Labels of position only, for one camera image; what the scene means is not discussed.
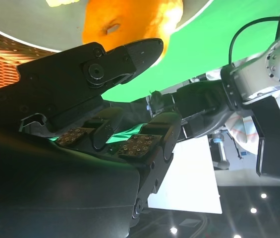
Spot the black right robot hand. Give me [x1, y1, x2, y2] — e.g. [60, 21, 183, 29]
[0, 37, 182, 238]

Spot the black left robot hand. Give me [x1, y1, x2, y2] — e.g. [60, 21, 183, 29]
[173, 82, 230, 119]

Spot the white partition board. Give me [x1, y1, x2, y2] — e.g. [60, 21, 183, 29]
[147, 135, 224, 215]

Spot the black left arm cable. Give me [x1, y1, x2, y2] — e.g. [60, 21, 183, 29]
[228, 0, 280, 66]

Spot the pale grey-green bowl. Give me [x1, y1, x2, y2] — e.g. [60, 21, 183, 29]
[0, 0, 215, 53]

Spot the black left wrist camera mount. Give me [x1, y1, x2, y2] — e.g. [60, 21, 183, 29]
[240, 94, 280, 183]

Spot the ring bread with red hole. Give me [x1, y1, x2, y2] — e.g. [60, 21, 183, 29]
[82, 0, 184, 65]

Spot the yellow striped cake piece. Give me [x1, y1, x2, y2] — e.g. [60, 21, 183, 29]
[46, 0, 81, 7]

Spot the green tablecloth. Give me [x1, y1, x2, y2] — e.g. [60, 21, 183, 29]
[99, 0, 280, 103]

